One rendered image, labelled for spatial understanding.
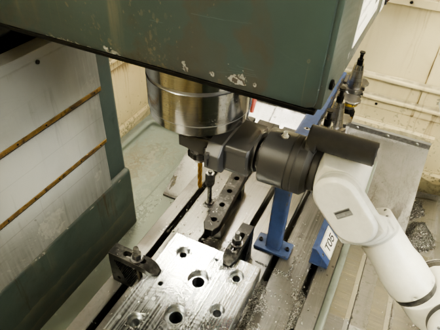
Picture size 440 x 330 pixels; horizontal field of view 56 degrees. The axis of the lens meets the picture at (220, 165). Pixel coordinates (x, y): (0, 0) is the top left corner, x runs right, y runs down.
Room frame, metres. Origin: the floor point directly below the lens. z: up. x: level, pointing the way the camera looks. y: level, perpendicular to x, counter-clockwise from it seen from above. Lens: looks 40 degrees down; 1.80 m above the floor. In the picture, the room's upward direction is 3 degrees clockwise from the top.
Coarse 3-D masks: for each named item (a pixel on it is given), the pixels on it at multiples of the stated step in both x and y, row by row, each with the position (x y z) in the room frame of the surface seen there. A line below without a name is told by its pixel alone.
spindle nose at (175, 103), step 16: (160, 80) 0.49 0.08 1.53; (176, 80) 0.48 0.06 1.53; (160, 96) 0.49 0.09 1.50; (176, 96) 0.48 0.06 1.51; (192, 96) 0.48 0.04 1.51; (208, 96) 0.48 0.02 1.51; (224, 96) 0.48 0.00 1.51; (240, 96) 0.50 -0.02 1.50; (160, 112) 0.50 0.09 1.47; (176, 112) 0.48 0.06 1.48; (192, 112) 0.48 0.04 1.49; (208, 112) 0.48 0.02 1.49; (224, 112) 0.49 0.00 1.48; (240, 112) 0.50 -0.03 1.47; (176, 128) 0.48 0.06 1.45; (192, 128) 0.48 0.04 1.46; (208, 128) 0.48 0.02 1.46; (224, 128) 0.49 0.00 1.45
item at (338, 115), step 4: (344, 100) 0.86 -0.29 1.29; (332, 104) 0.86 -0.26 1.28; (336, 104) 0.85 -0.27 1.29; (340, 104) 0.84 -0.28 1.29; (344, 104) 0.85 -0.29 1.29; (332, 108) 0.85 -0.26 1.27; (336, 108) 0.84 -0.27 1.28; (340, 108) 0.84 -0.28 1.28; (336, 112) 0.84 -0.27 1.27; (340, 112) 0.84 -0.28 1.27; (332, 116) 0.84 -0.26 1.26; (336, 116) 0.84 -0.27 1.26; (340, 116) 0.84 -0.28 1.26; (332, 120) 0.84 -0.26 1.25; (336, 120) 0.84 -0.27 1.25; (340, 120) 0.84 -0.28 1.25; (336, 124) 0.84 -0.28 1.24; (340, 124) 0.84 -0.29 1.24; (336, 128) 0.83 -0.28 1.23
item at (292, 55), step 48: (0, 0) 0.54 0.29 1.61; (48, 0) 0.50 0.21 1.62; (96, 0) 0.47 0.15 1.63; (144, 0) 0.44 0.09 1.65; (192, 0) 0.42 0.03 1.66; (240, 0) 0.40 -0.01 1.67; (288, 0) 0.38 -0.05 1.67; (336, 0) 0.36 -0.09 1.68; (96, 48) 0.48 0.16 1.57; (144, 48) 0.44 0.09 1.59; (192, 48) 0.42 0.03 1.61; (240, 48) 0.39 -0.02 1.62; (288, 48) 0.37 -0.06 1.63; (336, 48) 0.36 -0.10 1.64; (288, 96) 0.37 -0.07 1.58
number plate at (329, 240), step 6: (330, 228) 0.76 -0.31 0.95; (324, 234) 0.73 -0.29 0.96; (330, 234) 0.74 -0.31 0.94; (324, 240) 0.72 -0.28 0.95; (330, 240) 0.73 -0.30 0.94; (336, 240) 0.74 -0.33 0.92; (324, 246) 0.70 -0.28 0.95; (330, 246) 0.71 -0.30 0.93; (324, 252) 0.69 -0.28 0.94; (330, 252) 0.70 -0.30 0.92; (330, 258) 0.68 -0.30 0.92
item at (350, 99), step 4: (344, 92) 1.03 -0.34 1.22; (336, 96) 1.01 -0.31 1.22; (344, 96) 1.01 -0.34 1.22; (348, 96) 1.01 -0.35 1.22; (352, 96) 1.01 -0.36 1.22; (356, 96) 1.01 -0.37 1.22; (348, 100) 0.99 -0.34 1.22; (352, 100) 0.99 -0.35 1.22; (356, 100) 0.99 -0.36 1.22; (360, 100) 0.99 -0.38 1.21; (352, 104) 0.97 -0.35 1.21; (356, 104) 0.98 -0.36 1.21
